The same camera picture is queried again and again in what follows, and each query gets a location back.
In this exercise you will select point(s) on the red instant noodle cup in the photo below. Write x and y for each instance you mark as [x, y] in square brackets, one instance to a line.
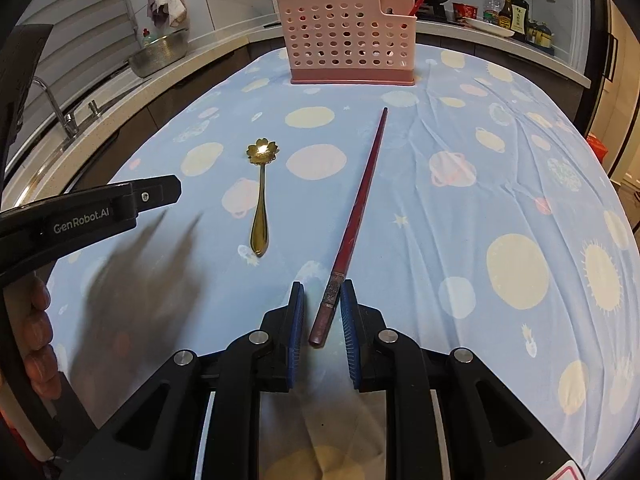
[463, 11]

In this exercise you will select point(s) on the green dish soap bottle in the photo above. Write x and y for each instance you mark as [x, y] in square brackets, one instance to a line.
[146, 36]

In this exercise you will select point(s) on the person's left hand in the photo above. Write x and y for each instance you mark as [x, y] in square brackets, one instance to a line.
[40, 335]

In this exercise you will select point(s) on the black framed glass door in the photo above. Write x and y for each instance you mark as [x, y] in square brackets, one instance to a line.
[622, 85]

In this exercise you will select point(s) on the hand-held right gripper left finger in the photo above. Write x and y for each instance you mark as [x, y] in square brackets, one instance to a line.
[296, 345]

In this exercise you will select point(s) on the steel colander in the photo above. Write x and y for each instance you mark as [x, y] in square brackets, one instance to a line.
[160, 52]

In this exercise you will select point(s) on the pink perforated utensil basket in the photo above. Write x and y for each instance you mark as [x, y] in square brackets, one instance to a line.
[350, 35]

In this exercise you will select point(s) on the gold flower spoon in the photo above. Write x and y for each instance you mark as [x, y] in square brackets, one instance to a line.
[260, 220]

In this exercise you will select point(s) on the white plate of black beans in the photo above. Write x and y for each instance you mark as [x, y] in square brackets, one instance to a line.
[492, 28]

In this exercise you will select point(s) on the clear plastic bottle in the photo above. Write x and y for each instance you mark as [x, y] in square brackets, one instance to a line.
[492, 5]

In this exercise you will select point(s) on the sink soap dispenser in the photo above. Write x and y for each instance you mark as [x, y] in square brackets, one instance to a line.
[94, 111]

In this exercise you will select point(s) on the dark red chopstick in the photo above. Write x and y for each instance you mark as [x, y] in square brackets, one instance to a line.
[360, 200]

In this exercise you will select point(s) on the large dark sauce bottle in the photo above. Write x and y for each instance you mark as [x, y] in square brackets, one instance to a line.
[520, 17]

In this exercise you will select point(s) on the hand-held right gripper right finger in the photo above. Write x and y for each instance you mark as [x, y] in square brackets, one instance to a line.
[351, 345]

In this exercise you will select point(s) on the white window blinds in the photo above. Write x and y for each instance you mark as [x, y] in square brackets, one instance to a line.
[85, 35]

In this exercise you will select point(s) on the red box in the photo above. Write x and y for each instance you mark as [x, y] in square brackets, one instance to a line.
[597, 147]

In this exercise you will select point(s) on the chrome faucet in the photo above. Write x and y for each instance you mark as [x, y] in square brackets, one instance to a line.
[62, 110]

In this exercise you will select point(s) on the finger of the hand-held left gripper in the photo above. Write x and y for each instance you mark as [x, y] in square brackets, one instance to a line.
[157, 191]

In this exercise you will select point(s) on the seasoning jar set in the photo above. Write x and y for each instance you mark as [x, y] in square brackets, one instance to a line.
[541, 35]

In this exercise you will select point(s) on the yellow capped sauce bottle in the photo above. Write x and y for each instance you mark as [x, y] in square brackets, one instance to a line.
[505, 12]

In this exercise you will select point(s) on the black gas stove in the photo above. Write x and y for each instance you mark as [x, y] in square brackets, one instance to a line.
[434, 12]

